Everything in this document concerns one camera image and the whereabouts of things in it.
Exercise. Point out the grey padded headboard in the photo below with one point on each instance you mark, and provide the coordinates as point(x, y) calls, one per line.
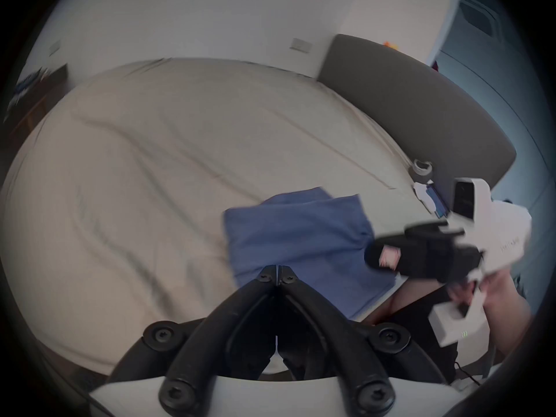
point(412, 102)

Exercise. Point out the blue shirt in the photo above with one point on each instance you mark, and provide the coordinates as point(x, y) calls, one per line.
point(304, 233)

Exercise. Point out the white device with blue screen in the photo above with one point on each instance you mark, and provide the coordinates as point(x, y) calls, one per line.
point(430, 200)

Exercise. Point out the small orange object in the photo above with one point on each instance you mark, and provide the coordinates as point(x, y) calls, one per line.
point(391, 44)

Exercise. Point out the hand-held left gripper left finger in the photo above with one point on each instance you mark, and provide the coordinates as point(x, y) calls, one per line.
point(191, 341)

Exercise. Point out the person's right forearm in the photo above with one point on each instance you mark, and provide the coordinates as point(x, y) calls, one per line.
point(512, 332)

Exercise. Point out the wooden shelf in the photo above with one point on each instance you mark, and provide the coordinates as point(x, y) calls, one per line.
point(39, 102)

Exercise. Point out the bed with beige sheet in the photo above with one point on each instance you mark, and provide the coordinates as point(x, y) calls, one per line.
point(152, 167)

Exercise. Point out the person's right hand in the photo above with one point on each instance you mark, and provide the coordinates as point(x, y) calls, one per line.
point(504, 293)

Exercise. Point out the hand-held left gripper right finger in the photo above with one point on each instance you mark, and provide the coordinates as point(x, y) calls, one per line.
point(347, 341)

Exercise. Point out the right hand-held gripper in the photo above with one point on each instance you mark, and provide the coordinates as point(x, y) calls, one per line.
point(504, 237)

